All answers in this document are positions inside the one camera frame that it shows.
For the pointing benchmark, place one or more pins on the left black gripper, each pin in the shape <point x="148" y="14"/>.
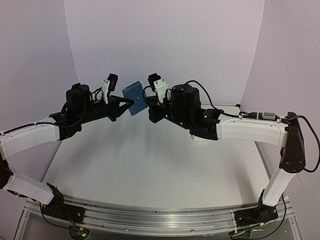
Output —
<point x="116" y="111"/>

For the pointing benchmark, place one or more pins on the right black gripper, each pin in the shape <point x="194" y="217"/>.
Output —
<point x="155" y="117"/>

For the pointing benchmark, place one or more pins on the blue card holder wallet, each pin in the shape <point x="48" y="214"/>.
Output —
<point x="135" y="92"/>

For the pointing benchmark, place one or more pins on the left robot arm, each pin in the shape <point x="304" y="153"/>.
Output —
<point x="54" y="128"/>

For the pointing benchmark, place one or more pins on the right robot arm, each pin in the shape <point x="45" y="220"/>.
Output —
<point x="264" y="128"/>

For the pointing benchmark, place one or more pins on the white plastic tray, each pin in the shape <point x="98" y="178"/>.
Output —
<point x="198" y="139"/>

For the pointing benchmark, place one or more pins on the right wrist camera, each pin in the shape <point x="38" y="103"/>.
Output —
<point x="160" y="87"/>

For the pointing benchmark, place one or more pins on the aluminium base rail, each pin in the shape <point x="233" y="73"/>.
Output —
<point x="116" y="221"/>

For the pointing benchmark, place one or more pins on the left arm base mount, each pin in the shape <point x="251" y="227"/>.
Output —
<point x="57" y="208"/>

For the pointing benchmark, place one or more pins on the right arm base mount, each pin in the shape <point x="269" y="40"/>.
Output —
<point x="256" y="215"/>

